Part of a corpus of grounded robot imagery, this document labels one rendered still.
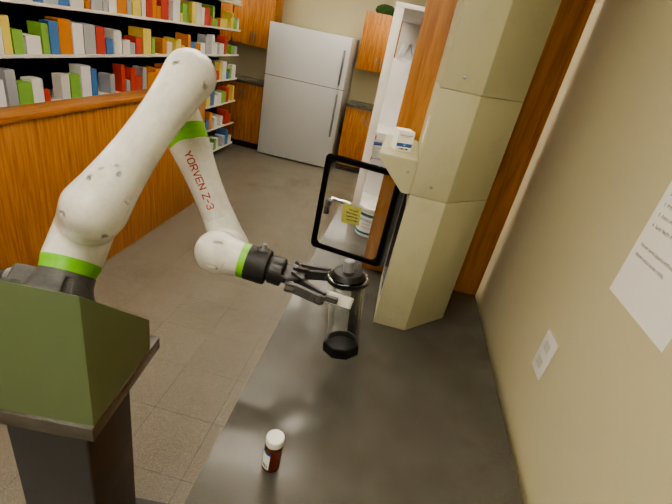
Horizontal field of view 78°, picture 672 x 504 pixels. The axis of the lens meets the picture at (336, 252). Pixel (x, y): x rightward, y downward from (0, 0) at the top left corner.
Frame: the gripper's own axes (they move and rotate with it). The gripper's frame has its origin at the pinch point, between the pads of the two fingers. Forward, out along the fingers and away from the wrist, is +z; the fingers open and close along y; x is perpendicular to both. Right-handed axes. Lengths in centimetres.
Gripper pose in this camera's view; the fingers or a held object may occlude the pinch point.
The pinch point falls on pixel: (344, 291)
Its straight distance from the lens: 108.3
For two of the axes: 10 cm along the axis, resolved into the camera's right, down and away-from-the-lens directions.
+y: 1.1, -3.9, 9.1
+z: 9.5, 3.0, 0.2
